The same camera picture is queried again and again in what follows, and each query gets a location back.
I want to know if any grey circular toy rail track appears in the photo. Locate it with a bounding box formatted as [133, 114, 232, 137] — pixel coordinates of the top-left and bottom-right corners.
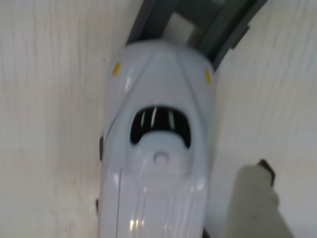
[125, 0, 260, 71]

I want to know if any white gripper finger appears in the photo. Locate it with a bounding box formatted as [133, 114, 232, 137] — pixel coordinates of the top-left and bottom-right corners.
[226, 159, 295, 238]

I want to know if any white Shinkansen toy locomotive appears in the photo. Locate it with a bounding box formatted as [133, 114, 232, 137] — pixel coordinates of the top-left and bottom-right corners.
[95, 41, 215, 238]

